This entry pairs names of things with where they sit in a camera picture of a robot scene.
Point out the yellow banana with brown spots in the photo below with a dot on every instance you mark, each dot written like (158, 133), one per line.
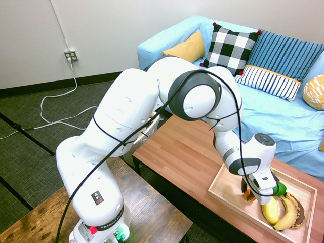
(289, 215)

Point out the green lime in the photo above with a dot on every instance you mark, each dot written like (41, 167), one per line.
(281, 189)

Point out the blue striped pillow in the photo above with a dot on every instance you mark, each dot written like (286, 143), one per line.
(283, 57)

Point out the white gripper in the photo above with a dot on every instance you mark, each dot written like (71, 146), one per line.
(263, 188)

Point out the light blue sofa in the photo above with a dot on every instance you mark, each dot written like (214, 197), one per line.
(278, 119)

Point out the wall power outlet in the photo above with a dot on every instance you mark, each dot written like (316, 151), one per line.
(71, 55)

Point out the light wooden tray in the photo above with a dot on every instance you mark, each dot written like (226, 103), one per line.
(227, 187)

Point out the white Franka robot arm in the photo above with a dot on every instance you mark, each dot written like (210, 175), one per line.
(131, 121)

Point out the white navy striped pillow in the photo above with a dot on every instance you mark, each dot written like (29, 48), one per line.
(270, 82)

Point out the trash bin with plastic bag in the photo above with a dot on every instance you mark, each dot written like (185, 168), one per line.
(149, 127)

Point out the black tripod leg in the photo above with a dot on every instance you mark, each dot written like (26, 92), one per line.
(27, 135)
(15, 192)

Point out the wooden coffee table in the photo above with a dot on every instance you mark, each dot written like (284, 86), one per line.
(138, 164)

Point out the plain yellow pillow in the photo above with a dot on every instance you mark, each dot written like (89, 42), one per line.
(187, 48)

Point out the orange tangerine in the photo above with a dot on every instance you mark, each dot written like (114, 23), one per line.
(249, 197)

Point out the overripe brown banana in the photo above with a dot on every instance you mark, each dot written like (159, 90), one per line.
(301, 212)

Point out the black white checked pillow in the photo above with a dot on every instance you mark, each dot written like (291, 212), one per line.
(229, 49)

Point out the yellow white patterned pillow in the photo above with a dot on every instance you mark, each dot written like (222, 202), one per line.
(315, 92)

